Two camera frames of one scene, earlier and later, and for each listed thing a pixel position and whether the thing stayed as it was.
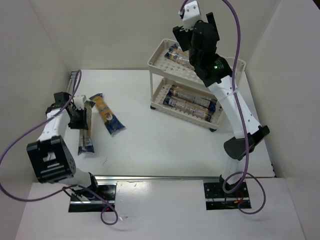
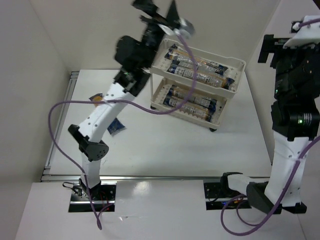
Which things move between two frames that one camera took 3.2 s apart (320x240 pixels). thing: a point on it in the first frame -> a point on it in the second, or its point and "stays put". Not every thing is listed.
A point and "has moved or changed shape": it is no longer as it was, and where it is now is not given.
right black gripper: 180,34 -> 271,47
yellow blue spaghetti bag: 112,122 stays put
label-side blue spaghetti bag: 197,110 stays put
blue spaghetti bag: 86,143 has moved or changed shape
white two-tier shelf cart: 177,89 stays put
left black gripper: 78,118 -> 155,20
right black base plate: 216,198 stays put
